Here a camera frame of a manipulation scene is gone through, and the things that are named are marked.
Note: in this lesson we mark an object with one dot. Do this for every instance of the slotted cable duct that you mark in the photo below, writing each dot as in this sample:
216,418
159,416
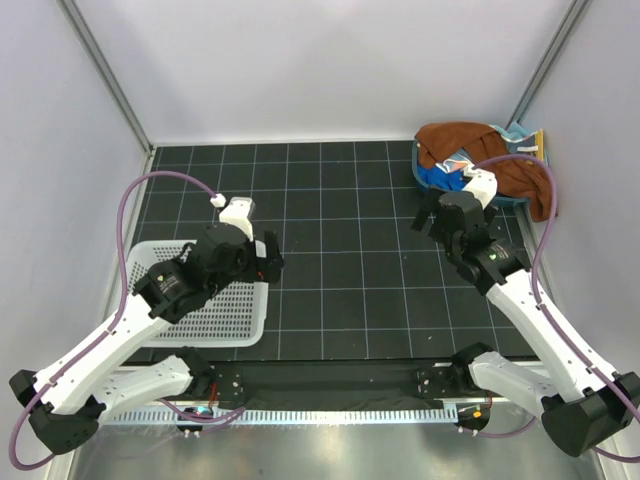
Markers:
157,415

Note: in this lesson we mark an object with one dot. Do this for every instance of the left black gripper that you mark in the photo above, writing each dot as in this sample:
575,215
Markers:
263,269

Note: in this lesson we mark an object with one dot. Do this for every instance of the blue plastic tub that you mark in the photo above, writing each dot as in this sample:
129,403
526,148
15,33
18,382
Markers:
498,201

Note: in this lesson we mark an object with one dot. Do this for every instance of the right aluminium frame post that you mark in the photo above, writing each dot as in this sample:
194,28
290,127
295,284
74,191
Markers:
566,27

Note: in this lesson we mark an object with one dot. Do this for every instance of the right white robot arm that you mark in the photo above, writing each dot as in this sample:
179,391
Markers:
581,400

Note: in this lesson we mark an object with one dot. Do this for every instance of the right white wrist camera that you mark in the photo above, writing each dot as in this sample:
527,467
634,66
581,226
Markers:
481,183

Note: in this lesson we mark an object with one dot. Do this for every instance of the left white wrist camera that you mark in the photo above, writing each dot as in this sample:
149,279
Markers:
236,211

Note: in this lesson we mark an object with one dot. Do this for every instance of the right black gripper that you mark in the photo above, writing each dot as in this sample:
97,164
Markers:
430,204

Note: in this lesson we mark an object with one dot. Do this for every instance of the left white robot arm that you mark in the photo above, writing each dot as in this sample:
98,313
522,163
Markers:
67,402

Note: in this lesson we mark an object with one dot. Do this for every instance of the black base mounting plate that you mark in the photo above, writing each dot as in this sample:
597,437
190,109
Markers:
340,385

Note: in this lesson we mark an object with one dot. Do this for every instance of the white perforated plastic basket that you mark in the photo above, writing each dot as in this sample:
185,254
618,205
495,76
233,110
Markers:
233,319

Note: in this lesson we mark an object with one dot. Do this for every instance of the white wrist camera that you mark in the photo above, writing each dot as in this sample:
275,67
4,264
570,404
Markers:
236,211
481,183

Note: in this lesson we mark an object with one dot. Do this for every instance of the aluminium frame post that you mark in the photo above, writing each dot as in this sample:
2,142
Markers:
83,32
566,27

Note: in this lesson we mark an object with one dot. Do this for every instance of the bright blue cloth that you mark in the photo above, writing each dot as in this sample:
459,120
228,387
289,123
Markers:
436,177

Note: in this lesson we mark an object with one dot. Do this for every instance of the brown towel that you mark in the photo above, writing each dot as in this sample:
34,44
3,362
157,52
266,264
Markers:
515,178

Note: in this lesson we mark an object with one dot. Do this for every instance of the left aluminium frame post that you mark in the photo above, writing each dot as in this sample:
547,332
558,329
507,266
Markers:
83,32

